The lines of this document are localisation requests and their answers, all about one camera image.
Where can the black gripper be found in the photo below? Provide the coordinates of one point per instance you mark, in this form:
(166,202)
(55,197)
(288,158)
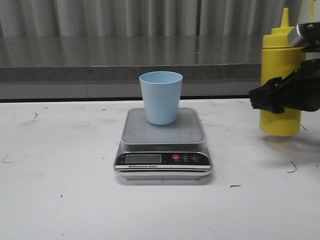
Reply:
(300,90)

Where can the yellow squeeze bottle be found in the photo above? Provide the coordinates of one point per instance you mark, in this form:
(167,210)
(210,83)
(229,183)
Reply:
(279,59)

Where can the light blue plastic cup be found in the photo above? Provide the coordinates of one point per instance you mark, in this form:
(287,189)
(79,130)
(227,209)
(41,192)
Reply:
(161,91)

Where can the silver digital kitchen scale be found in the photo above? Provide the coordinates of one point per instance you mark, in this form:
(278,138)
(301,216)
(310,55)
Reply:
(173,154)

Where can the grey stone counter ledge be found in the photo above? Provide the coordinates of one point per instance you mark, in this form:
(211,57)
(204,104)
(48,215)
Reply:
(105,68)

